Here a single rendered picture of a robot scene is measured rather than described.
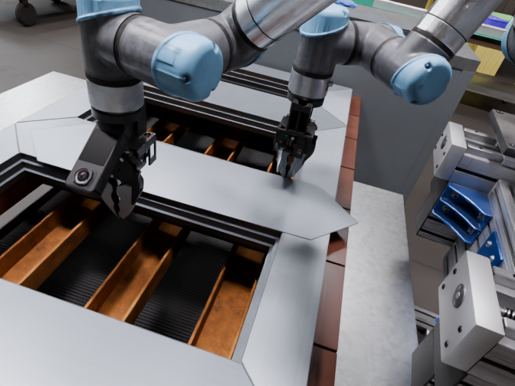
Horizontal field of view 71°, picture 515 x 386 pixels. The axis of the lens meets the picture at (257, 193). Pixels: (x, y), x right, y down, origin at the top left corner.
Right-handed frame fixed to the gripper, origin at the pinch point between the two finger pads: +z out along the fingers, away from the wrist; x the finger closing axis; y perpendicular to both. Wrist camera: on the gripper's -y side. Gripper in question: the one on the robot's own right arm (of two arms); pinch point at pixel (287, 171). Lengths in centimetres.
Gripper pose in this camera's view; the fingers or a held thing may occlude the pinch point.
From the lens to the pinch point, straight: 83.6
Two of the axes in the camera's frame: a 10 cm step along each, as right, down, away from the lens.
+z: -1.6, 7.8, 6.1
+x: 9.5, 2.8, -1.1
